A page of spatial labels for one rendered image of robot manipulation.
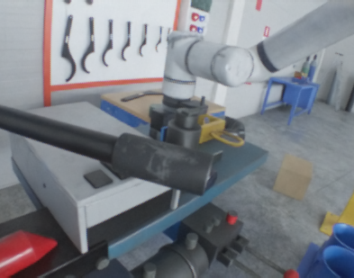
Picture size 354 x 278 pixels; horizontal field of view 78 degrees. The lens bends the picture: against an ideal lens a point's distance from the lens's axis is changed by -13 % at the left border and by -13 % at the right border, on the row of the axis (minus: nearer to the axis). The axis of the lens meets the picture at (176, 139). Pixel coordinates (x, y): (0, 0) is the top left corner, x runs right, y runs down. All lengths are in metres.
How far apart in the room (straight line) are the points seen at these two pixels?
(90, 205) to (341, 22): 0.56
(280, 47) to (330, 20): 0.12
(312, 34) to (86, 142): 0.51
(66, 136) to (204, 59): 0.42
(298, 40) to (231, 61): 0.17
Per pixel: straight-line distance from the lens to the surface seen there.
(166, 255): 0.55
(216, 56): 0.53
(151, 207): 0.50
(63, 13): 2.21
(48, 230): 0.49
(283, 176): 2.82
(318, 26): 0.58
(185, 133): 0.52
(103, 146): 0.16
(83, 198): 0.37
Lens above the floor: 1.42
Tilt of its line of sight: 24 degrees down
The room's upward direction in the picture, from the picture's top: 10 degrees clockwise
